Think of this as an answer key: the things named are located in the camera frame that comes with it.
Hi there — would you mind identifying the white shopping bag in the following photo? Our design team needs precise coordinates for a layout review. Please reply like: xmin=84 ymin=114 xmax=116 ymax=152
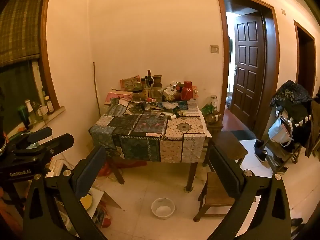
xmin=268 ymin=117 xmax=294 ymax=147

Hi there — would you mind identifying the red plastic bag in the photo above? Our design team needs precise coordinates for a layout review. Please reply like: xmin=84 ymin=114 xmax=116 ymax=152
xmin=98 ymin=161 xmax=112 ymax=178

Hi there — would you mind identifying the small wooden side table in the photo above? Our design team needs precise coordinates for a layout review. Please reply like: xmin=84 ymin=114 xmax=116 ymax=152
xmin=205 ymin=120 xmax=224 ymax=140

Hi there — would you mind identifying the patchwork patterned tablecloth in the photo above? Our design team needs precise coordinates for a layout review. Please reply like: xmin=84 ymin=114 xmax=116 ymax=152
xmin=89 ymin=97 xmax=213 ymax=163

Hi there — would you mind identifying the crumpled white plastic wrap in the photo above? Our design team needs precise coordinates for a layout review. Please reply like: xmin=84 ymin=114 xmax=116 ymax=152
xmin=162 ymin=101 xmax=181 ymax=111

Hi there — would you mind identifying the brown wooden door frame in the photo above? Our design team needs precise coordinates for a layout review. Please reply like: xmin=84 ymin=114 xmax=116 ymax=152
xmin=215 ymin=0 xmax=280 ymax=140
xmin=293 ymin=20 xmax=317 ymax=98

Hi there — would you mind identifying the white-capped bottle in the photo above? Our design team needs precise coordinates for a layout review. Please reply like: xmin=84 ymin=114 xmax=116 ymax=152
xmin=25 ymin=99 xmax=37 ymax=124

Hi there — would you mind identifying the plaid window blind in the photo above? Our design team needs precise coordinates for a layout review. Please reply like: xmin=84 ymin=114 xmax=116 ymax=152
xmin=0 ymin=0 xmax=48 ymax=67

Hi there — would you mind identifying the brown panelled door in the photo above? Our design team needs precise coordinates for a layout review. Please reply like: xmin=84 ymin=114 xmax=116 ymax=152
xmin=230 ymin=15 xmax=266 ymax=131

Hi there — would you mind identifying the thin bamboo stick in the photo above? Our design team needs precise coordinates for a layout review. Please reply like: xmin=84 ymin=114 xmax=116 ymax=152
xmin=93 ymin=62 xmax=101 ymax=117

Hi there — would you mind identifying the low wooden stool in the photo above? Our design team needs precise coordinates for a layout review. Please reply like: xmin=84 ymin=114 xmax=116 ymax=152
xmin=193 ymin=171 xmax=257 ymax=222

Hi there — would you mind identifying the dark wine bottle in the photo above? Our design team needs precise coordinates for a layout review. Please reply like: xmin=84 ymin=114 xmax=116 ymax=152
xmin=147 ymin=69 xmax=154 ymax=91

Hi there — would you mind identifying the white flat board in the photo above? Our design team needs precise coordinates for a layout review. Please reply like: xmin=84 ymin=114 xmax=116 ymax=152
xmin=237 ymin=139 xmax=274 ymax=179

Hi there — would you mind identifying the green leafy plant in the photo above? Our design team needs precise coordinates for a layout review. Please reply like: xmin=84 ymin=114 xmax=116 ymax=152
xmin=201 ymin=103 xmax=213 ymax=116

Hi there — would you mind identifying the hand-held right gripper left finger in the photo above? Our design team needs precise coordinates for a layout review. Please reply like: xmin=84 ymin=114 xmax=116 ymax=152
xmin=22 ymin=145 xmax=108 ymax=240

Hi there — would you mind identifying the wooden window frame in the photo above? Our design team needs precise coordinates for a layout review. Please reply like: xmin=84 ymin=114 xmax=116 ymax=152
xmin=39 ymin=0 xmax=61 ymax=108

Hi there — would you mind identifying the white power strip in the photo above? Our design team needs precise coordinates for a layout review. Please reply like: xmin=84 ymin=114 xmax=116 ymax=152
xmin=48 ymin=159 xmax=65 ymax=178

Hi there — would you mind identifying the white plastic basin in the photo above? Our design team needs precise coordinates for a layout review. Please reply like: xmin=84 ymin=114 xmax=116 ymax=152
xmin=151 ymin=197 xmax=175 ymax=220

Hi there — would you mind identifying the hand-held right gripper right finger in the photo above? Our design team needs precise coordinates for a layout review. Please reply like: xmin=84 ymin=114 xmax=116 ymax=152
xmin=209 ymin=145 xmax=293 ymax=240

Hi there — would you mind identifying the floral printed box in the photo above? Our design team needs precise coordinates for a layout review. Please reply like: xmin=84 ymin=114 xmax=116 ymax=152
xmin=120 ymin=75 xmax=141 ymax=92

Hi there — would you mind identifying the tall wooden stool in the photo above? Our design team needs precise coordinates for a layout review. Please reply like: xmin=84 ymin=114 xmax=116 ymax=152
xmin=202 ymin=130 xmax=249 ymax=173

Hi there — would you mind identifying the gold-lidded squat jar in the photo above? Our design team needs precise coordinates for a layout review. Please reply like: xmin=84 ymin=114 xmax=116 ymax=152
xmin=207 ymin=112 xmax=222 ymax=125

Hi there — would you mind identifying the round yellow plate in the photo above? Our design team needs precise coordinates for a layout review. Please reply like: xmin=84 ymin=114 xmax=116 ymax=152
xmin=80 ymin=193 xmax=94 ymax=209

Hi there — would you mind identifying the brown paper bag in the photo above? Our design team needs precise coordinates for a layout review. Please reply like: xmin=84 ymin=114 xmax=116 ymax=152
xmin=151 ymin=85 xmax=163 ymax=101

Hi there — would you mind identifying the dark doormat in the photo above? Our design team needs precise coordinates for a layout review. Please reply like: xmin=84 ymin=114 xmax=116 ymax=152
xmin=230 ymin=129 xmax=251 ymax=141

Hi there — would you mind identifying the pink embroidered cloth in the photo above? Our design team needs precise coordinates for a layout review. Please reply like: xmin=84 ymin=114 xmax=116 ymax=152
xmin=104 ymin=91 xmax=133 ymax=104

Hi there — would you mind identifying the black-lidded glass jar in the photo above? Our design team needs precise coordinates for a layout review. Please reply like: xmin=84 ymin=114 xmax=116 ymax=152
xmin=132 ymin=88 xmax=144 ymax=102

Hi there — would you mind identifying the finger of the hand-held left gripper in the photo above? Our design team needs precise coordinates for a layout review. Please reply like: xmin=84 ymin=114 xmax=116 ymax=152
xmin=14 ymin=133 xmax=75 ymax=156
xmin=26 ymin=127 xmax=53 ymax=143

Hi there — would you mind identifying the brown cardboard piece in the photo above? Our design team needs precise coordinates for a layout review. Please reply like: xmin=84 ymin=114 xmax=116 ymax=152
xmin=87 ymin=187 xmax=122 ymax=227

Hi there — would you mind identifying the brown labelled glass bottle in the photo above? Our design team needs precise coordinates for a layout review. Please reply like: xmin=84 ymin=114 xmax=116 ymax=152
xmin=143 ymin=76 xmax=151 ymax=98

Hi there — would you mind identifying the green glass bottle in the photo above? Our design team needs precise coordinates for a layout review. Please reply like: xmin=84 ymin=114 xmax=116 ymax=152
xmin=17 ymin=105 xmax=31 ymax=128

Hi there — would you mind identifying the wooden dining table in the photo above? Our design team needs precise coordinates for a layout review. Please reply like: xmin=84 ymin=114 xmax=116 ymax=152
xmin=104 ymin=87 xmax=208 ymax=193

